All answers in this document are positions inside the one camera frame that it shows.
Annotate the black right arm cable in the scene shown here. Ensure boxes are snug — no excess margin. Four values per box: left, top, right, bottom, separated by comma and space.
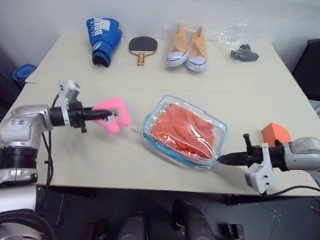
264, 185, 320, 197

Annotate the black cable bundle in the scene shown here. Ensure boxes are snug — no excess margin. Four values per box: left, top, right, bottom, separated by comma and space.
0, 209, 56, 240

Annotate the orange box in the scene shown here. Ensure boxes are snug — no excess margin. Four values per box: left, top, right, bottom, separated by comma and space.
260, 122, 294, 149

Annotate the dark rounded shape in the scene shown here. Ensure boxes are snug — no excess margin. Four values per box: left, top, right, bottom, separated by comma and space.
116, 215, 146, 240
172, 199, 216, 240

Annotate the small black strap object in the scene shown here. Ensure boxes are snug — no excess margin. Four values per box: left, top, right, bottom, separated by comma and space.
229, 43, 260, 63

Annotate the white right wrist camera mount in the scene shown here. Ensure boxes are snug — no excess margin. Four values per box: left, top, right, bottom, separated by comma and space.
244, 143, 276, 195

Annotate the orange cloth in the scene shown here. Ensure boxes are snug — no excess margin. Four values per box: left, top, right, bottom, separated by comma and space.
150, 103, 217, 160

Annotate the blue boxing glove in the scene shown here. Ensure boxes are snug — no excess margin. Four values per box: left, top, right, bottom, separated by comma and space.
85, 17, 124, 68

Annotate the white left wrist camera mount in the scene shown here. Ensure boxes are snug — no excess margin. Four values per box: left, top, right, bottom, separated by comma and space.
57, 79, 82, 126

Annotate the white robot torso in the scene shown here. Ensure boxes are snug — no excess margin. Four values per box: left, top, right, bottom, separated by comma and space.
0, 183, 38, 214

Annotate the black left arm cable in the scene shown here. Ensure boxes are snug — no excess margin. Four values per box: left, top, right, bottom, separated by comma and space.
37, 91, 64, 211

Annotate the pair of orange sneakers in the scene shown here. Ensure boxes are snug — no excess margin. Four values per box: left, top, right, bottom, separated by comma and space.
163, 16, 210, 76

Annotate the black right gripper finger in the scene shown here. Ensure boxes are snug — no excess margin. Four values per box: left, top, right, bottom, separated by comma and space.
216, 158, 249, 167
216, 152, 249, 160

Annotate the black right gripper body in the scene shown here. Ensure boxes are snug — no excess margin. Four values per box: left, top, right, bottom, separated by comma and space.
242, 132, 264, 168

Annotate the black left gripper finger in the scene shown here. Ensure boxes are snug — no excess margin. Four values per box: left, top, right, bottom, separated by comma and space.
84, 114, 111, 122
83, 107, 114, 117

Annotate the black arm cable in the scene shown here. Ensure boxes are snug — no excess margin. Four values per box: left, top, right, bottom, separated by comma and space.
37, 91, 64, 211
264, 185, 320, 197

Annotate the clear plastic pouch blue trim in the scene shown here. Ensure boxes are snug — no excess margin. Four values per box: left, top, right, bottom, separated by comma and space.
141, 94, 228, 170

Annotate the crumpled clear plastic bag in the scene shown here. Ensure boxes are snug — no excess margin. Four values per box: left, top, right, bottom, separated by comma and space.
215, 23, 250, 49

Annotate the orange white sneaker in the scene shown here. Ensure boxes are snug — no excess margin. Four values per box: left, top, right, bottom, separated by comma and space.
165, 24, 189, 69
184, 26, 208, 72

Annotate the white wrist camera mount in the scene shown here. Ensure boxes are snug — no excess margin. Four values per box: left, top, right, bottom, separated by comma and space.
57, 79, 82, 126
244, 143, 276, 195

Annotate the black table tennis paddle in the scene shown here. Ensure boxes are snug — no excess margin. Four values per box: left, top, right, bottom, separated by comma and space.
128, 36, 159, 67

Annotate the black case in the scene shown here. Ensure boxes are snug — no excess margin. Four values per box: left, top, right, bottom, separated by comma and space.
291, 38, 320, 102

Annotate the pink cloth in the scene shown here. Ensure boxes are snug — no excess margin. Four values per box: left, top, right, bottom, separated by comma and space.
91, 96, 136, 137

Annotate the blue tape roll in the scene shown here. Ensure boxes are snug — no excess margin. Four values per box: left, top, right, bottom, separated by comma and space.
12, 63, 38, 82

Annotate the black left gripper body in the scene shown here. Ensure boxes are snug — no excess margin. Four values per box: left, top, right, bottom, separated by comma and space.
67, 100, 88, 134

